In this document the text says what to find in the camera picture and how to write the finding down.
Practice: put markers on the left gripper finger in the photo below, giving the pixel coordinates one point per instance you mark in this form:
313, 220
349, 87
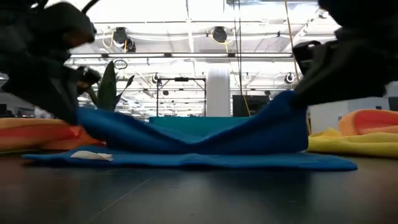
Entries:
66, 110

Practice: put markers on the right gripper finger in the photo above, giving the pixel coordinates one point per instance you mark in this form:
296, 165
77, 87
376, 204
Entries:
308, 96

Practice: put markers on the yellow microfiber towel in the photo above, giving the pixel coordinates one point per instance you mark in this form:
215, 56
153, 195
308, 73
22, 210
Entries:
348, 144

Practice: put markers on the blue microfiber towel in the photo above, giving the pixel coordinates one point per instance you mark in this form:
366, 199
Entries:
199, 160

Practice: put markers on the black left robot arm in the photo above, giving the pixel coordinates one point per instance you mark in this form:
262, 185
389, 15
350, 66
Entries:
12, 18

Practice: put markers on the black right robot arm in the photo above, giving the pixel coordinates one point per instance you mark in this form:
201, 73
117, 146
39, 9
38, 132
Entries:
357, 12

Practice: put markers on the potted artificial green plant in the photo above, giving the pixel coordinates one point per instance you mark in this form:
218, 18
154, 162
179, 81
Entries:
107, 90

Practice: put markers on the black computer case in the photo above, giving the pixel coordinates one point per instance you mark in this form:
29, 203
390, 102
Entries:
258, 105

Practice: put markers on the blue plastic bin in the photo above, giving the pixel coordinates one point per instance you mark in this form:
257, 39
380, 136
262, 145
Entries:
186, 124

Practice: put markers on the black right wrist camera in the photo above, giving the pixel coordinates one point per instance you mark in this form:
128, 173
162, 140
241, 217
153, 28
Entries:
306, 56

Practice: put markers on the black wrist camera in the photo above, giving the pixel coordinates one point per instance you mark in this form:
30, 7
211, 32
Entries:
62, 25
306, 56

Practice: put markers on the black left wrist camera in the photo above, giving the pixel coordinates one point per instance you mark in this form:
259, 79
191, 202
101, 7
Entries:
62, 25

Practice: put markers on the black metal frame stand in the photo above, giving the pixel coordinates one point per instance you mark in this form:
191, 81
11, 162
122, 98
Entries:
181, 79

